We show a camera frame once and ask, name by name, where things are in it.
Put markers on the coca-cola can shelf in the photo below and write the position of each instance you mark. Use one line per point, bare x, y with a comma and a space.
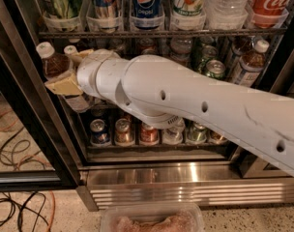
149, 51
268, 12

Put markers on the bronze can bottom right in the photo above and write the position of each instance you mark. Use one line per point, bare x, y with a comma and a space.
216, 138

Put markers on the clear water bottle middle shelf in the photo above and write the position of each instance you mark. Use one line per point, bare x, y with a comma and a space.
180, 50

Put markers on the right front tea bottle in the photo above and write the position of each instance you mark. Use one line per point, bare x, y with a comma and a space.
250, 65

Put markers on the black fridge door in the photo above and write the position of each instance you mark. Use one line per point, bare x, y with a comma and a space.
21, 83

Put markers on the red bull can top shelf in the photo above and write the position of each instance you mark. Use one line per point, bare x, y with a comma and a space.
105, 9

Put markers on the right rear tea bottle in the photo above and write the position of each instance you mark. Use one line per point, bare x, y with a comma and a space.
239, 46

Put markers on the front green ginger ale can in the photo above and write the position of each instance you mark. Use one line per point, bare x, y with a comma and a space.
215, 69

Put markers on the iced tea bottle white cap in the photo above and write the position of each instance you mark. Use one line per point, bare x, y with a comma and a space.
55, 64

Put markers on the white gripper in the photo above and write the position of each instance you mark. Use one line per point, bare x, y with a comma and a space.
86, 71

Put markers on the green can shelf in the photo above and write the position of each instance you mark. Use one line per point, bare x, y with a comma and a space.
197, 133
206, 54
61, 2

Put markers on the clear plastic food container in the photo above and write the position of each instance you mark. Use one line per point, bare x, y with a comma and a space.
153, 217

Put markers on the gold can bottom shelf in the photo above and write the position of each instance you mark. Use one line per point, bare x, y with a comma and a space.
123, 131

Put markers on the red can bottom shelf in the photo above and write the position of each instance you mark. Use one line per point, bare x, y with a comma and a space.
148, 134

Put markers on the green can top shelf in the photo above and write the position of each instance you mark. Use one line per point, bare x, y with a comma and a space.
61, 2

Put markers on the green can bottom shelf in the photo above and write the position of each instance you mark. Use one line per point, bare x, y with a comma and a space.
197, 133

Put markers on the water bottle bottom shelf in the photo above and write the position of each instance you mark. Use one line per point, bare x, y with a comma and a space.
174, 135

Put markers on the water bottle top shelf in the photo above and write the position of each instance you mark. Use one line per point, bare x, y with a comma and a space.
227, 0

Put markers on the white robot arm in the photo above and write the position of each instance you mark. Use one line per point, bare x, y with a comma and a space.
158, 91

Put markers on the blue pepsi can bottom shelf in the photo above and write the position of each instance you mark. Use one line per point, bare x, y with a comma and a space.
99, 132

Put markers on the pepsi can top shelf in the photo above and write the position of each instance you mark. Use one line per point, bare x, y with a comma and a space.
146, 8

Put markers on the coca-cola can top shelf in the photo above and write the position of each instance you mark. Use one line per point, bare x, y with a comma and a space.
268, 12

